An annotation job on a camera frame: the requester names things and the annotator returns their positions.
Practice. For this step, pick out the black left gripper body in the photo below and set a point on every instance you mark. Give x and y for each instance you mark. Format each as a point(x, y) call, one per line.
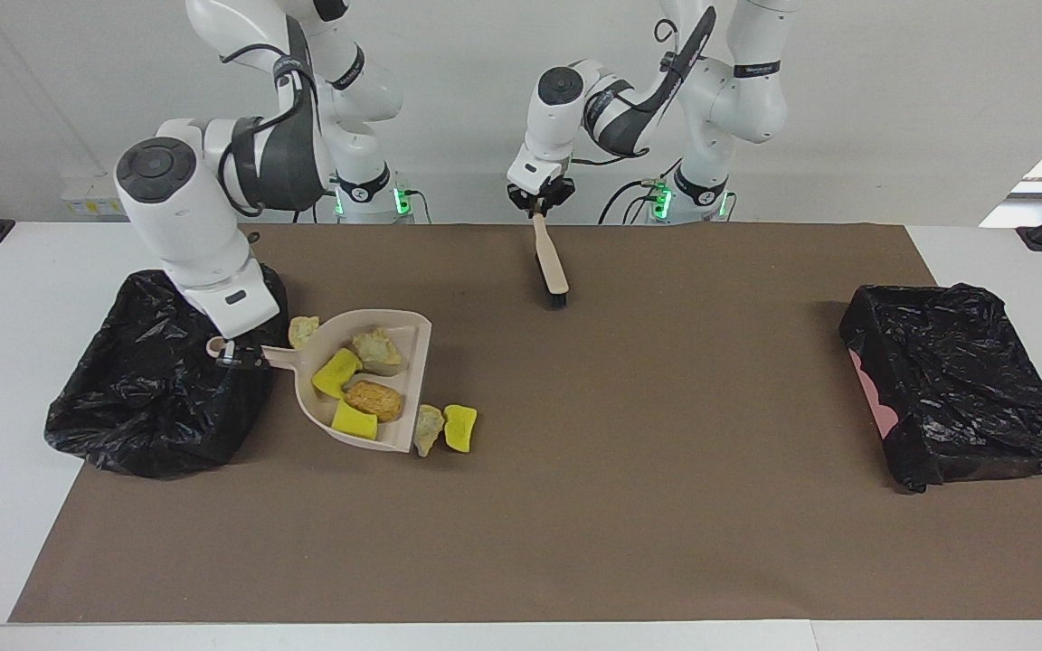
point(541, 192)

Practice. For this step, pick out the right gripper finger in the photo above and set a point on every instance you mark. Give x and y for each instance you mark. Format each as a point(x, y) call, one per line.
point(255, 359)
point(229, 354)

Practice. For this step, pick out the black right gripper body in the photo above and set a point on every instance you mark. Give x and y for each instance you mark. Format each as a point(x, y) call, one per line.
point(241, 342)

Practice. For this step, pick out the beige hand brush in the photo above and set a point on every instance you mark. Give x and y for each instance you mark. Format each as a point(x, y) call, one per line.
point(550, 262)

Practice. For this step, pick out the beige foam chunk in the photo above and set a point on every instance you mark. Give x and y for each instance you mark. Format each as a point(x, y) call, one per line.
point(378, 351)
point(429, 431)
point(303, 330)

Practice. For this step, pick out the curved yellow sponge piece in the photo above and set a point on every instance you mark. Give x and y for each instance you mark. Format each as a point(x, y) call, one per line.
point(336, 372)

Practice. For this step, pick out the yellow sponge piece green-backed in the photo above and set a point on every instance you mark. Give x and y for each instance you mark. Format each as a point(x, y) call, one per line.
point(355, 420)

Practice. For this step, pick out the brown sponge lump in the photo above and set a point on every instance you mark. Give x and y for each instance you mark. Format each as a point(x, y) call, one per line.
point(374, 400)

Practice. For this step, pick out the beige plastic dustpan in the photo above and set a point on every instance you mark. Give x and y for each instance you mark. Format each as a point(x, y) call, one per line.
point(412, 362)

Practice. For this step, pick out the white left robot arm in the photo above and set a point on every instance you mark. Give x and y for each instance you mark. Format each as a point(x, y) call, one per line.
point(729, 90)

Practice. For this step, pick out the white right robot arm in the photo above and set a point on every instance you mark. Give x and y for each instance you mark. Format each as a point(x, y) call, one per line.
point(186, 226)

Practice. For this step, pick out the black trash bag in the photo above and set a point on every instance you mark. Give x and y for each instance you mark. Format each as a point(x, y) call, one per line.
point(141, 407)
point(964, 389)

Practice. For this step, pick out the pink bin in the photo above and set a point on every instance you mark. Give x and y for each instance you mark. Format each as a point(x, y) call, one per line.
point(874, 402)

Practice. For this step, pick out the white power box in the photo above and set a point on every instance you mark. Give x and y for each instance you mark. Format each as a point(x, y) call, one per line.
point(91, 194)

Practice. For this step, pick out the brown table mat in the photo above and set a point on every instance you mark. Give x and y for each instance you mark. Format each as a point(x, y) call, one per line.
point(666, 542)

